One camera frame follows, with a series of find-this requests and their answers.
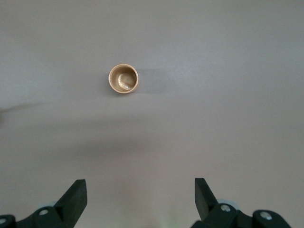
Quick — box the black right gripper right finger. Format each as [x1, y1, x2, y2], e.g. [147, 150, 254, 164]
[191, 178, 292, 228]

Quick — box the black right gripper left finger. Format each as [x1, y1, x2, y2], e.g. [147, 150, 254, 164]
[0, 179, 87, 228]

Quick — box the brown wooden cup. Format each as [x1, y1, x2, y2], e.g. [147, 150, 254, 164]
[108, 63, 139, 94]

